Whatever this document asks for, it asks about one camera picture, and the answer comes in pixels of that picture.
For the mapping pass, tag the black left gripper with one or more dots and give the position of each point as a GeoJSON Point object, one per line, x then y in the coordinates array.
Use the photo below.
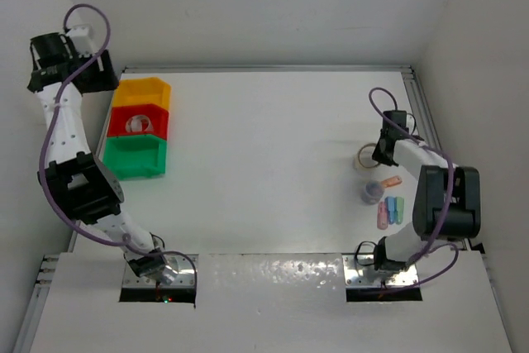
{"type": "Point", "coordinates": [106, 79]}

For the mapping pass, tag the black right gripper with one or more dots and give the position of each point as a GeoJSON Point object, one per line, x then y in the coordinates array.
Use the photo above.
{"type": "Point", "coordinates": [378, 156]}

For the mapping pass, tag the beige tape roll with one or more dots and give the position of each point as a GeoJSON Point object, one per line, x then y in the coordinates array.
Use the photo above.
{"type": "Point", "coordinates": [363, 159]}

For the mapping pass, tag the orange clip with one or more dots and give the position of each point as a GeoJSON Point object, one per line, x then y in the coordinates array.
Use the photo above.
{"type": "Point", "coordinates": [391, 182]}

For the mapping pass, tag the clear tape roll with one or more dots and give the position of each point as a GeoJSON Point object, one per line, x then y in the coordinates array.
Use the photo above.
{"type": "Point", "coordinates": [139, 124]}

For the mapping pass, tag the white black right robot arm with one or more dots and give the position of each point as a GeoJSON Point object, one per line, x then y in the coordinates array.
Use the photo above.
{"type": "Point", "coordinates": [447, 203]}

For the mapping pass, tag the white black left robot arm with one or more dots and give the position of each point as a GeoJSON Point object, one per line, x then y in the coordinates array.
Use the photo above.
{"type": "Point", "coordinates": [79, 187]}

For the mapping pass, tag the blue clip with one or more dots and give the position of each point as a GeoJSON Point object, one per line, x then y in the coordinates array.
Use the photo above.
{"type": "Point", "coordinates": [391, 206]}

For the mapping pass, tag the yellow plastic bin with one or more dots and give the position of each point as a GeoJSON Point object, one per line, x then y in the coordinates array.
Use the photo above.
{"type": "Point", "coordinates": [132, 92]}

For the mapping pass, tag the green clip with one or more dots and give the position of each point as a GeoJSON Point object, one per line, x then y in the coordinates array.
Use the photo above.
{"type": "Point", "coordinates": [399, 210]}

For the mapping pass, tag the pink clip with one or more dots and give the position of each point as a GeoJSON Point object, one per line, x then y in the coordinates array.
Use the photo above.
{"type": "Point", "coordinates": [382, 216]}

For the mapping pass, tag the red plastic bin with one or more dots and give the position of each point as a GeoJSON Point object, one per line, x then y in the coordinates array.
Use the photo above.
{"type": "Point", "coordinates": [120, 115]}

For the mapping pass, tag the green plastic bin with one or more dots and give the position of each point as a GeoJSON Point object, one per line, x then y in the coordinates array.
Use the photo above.
{"type": "Point", "coordinates": [134, 157]}

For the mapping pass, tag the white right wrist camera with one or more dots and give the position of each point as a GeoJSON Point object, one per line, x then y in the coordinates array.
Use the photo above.
{"type": "Point", "coordinates": [411, 123]}

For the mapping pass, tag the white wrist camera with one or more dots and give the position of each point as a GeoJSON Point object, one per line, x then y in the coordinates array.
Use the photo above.
{"type": "Point", "coordinates": [411, 123]}
{"type": "Point", "coordinates": [82, 39]}

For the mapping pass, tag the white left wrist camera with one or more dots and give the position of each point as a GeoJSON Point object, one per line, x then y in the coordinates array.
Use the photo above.
{"type": "Point", "coordinates": [82, 39]}

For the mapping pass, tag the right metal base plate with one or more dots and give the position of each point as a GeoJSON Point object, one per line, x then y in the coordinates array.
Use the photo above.
{"type": "Point", "coordinates": [359, 273]}

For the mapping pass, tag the metal base plate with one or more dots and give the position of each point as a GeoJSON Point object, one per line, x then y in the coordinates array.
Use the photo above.
{"type": "Point", "coordinates": [359, 273]}
{"type": "Point", "coordinates": [177, 274]}

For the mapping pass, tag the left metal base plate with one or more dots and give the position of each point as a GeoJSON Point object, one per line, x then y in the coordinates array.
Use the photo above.
{"type": "Point", "coordinates": [177, 274]}

